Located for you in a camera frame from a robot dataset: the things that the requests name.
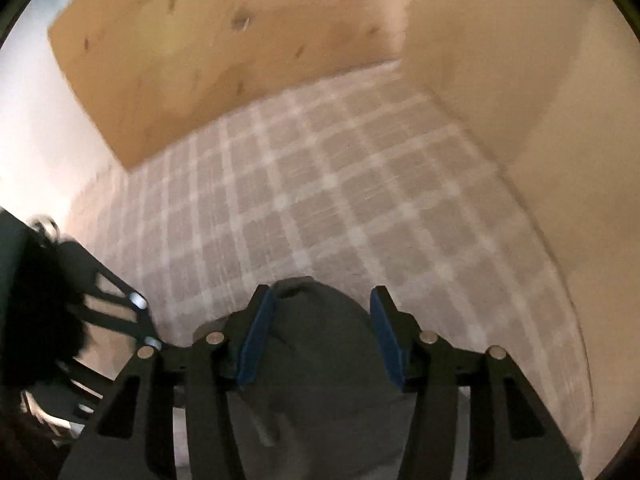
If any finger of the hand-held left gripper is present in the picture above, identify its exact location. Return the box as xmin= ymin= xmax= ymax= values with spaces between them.
xmin=65 ymin=240 xmax=163 ymax=361
xmin=22 ymin=360 xmax=113 ymax=443

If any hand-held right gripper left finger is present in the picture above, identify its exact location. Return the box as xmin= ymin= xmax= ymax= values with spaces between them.
xmin=59 ymin=284 xmax=277 ymax=480

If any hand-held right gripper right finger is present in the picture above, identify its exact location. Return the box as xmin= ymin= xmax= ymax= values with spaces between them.
xmin=370 ymin=285 xmax=585 ymax=480

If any grey flower print t-shirt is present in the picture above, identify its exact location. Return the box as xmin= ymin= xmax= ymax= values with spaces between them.
xmin=192 ymin=276 xmax=471 ymax=480

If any person's left forearm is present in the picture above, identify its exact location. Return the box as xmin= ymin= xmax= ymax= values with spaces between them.
xmin=0 ymin=220 xmax=90 ymax=388

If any plaid bed sheet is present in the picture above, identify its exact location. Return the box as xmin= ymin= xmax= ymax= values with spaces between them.
xmin=65 ymin=60 xmax=593 ymax=461

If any knotty pine plank board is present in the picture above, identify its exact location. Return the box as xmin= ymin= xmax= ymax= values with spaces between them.
xmin=47 ymin=0 xmax=408 ymax=171

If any light plywood board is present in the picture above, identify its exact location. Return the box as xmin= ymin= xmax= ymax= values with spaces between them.
xmin=400 ymin=0 xmax=640 ymax=480

